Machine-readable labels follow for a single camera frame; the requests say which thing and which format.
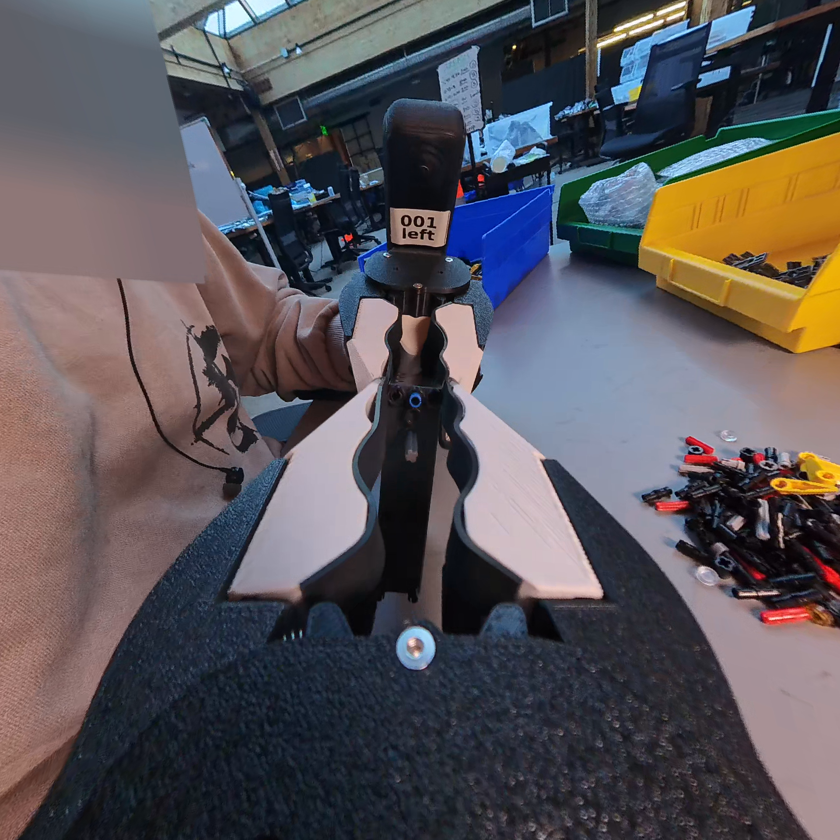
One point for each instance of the blue storage bin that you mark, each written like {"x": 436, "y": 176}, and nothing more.
{"x": 518, "y": 243}

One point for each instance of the single black connector pin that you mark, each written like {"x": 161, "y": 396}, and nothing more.
{"x": 656, "y": 495}

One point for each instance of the green storage bin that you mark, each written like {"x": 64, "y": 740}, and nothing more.
{"x": 590, "y": 243}

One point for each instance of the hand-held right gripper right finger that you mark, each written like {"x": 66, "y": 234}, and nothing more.
{"x": 525, "y": 525}

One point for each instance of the heap of small black pieces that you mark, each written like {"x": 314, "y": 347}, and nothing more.
{"x": 787, "y": 272}

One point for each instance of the person's left forearm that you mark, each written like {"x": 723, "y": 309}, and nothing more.
{"x": 302, "y": 341}

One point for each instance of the person's beige sweatshirt torso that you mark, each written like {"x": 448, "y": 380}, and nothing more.
{"x": 79, "y": 492}

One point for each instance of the grey desk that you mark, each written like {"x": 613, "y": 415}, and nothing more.
{"x": 623, "y": 394}

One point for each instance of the white plastic packet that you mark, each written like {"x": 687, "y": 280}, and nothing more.
{"x": 709, "y": 161}

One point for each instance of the pile of small building pins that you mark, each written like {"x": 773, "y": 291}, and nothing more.
{"x": 754, "y": 525}

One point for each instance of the narrow skylight strip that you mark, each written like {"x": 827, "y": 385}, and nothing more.
{"x": 249, "y": 10}

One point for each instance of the paper flip chart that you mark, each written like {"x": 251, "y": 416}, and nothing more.
{"x": 459, "y": 85}

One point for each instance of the yellow storage bin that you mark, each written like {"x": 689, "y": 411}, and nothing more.
{"x": 722, "y": 216}

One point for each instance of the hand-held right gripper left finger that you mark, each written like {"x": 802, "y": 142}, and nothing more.
{"x": 302, "y": 525}

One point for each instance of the black office chair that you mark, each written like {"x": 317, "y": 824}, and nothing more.
{"x": 669, "y": 79}
{"x": 344, "y": 216}
{"x": 289, "y": 236}

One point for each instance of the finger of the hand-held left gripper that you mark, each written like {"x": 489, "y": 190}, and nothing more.
{"x": 371, "y": 334}
{"x": 463, "y": 341}

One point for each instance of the clear plastic bag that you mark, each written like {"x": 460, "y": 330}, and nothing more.
{"x": 620, "y": 197}

